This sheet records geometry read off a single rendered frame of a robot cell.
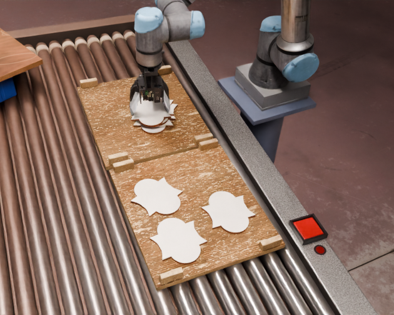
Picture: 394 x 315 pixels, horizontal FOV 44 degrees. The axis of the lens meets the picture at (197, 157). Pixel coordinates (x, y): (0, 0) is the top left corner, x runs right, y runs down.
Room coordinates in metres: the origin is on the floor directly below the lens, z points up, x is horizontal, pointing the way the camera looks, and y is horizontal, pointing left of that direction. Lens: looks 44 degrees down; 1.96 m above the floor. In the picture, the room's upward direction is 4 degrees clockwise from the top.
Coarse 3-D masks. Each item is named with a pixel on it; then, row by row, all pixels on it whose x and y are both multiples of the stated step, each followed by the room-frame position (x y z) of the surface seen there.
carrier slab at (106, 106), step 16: (128, 80) 1.44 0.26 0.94; (176, 80) 1.46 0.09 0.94; (80, 96) 1.32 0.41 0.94; (96, 96) 1.33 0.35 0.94; (112, 96) 1.34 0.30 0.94; (128, 96) 1.34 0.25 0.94; (176, 96) 1.36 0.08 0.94; (96, 112) 1.24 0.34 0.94; (112, 112) 1.25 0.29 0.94; (128, 112) 1.25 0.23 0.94; (176, 112) 1.27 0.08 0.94; (192, 112) 1.28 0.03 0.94; (96, 128) 1.17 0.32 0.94; (112, 128) 1.17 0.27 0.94; (128, 128) 1.18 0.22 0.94; (176, 128) 1.19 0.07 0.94; (192, 128) 1.20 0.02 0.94; (112, 144) 1.10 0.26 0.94; (128, 144) 1.10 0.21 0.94; (144, 144) 1.11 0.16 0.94; (160, 144) 1.11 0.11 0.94; (176, 144) 1.12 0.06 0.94; (192, 144) 1.12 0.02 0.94; (144, 160) 1.05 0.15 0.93
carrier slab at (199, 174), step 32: (160, 160) 1.04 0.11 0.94; (192, 160) 1.05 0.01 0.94; (224, 160) 1.06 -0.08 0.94; (128, 192) 0.91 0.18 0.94; (192, 192) 0.92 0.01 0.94; (256, 224) 0.83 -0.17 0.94; (160, 256) 0.71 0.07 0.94; (224, 256) 0.72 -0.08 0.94; (256, 256) 0.73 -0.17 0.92; (160, 288) 0.62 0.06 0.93
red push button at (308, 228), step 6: (294, 222) 0.85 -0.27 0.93; (300, 222) 0.85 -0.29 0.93; (306, 222) 0.85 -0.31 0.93; (312, 222) 0.85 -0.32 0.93; (300, 228) 0.83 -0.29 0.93; (306, 228) 0.83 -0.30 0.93; (312, 228) 0.83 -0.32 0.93; (318, 228) 0.83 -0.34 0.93; (306, 234) 0.81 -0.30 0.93; (312, 234) 0.81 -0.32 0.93; (318, 234) 0.81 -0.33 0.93
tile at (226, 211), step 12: (216, 192) 0.92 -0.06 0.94; (228, 192) 0.93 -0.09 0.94; (216, 204) 0.88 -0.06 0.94; (228, 204) 0.88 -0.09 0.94; (240, 204) 0.88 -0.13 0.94; (216, 216) 0.84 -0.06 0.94; (228, 216) 0.84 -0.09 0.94; (240, 216) 0.84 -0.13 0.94; (252, 216) 0.85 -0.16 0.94; (228, 228) 0.80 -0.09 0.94; (240, 228) 0.80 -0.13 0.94
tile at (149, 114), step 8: (144, 104) 1.26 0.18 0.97; (152, 104) 1.26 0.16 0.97; (160, 104) 1.27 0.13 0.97; (136, 112) 1.22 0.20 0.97; (144, 112) 1.22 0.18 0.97; (152, 112) 1.22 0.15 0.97; (160, 112) 1.22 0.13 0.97; (136, 120) 1.19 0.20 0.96; (144, 120) 1.18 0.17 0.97; (152, 120) 1.18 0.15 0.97; (160, 120) 1.19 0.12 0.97
